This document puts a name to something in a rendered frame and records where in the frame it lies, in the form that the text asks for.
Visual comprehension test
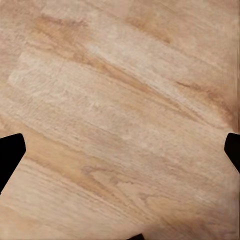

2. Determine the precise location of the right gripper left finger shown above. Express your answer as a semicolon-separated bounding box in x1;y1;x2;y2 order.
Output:
0;133;26;193

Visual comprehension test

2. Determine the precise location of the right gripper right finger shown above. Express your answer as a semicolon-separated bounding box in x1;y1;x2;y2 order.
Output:
223;133;240;173

